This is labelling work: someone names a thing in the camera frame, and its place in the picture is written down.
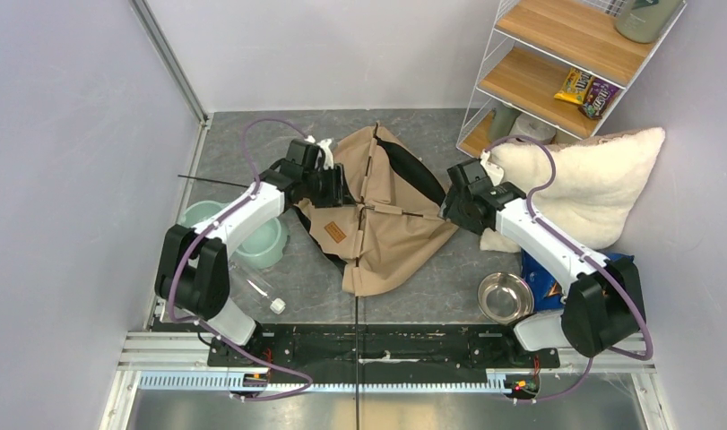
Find purple cable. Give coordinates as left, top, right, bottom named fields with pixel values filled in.
left=167, top=116, right=316, bottom=403
left=484, top=133, right=655, bottom=406

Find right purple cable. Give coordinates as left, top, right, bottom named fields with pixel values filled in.
left=484, top=133, right=655, bottom=406

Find white fluffy pillow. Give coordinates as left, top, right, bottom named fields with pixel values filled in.
left=480, top=127, right=666, bottom=250

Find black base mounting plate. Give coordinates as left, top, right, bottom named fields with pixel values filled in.
left=199, top=323, right=560, bottom=386

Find mint green pet bowl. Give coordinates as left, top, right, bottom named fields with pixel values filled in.
left=177, top=197, right=289, bottom=269

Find yellow M&M's bag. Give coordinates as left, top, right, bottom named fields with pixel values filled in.
left=554, top=67, right=594, bottom=106

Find clear plastic bottle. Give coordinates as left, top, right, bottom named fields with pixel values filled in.
left=229, top=261, right=287, bottom=314

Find green cylinder bottle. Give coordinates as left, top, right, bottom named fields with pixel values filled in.
left=487, top=102, right=521, bottom=142

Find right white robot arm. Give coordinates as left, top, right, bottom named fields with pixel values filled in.
left=440, top=159, right=653, bottom=366

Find white wire wooden shelf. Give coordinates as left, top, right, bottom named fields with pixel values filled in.
left=455, top=1, right=687, bottom=157

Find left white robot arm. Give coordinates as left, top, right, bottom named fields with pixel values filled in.
left=154, top=136, right=354, bottom=366

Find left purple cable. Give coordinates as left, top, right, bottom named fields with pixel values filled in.
left=167, top=116, right=316, bottom=403

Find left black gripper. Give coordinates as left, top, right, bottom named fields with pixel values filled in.
left=302, top=164, right=357, bottom=210

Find stainless steel bowl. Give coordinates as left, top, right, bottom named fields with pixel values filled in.
left=477, top=272, right=534, bottom=325

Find white toilet paper roll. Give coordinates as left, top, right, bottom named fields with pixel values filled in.
left=509, top=113, right=557, bottom=144

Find tan fabric pet tent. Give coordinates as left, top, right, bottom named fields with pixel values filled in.
left=295, top=124, right=457, bottom=297

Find grey-green jar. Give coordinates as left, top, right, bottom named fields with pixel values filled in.
left=614, top=0, right=684, bottom=44

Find long black tent pole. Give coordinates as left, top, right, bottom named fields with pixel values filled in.
left=351, top=213, right=382, bottom=430

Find blue Doritos chip bag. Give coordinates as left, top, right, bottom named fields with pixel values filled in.
left=521, top=250, right=635, bottom=312

